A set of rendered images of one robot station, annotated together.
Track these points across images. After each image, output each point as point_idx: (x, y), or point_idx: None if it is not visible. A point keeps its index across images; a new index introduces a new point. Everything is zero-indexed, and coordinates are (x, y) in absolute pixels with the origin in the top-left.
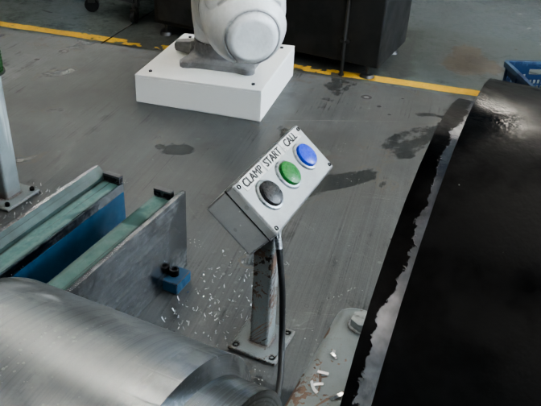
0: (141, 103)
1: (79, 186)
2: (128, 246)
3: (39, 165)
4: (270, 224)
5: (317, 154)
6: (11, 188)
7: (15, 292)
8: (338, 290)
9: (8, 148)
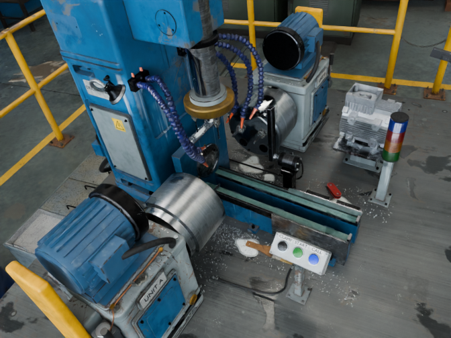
0: None
1: (346, 210)
2: (308, 229)
3: (410, 202)
4: (271, 249)
5: (321, 265)
6: (378, 196)
7: (198, 185)
8: (335, 326)
9: (384, 185)
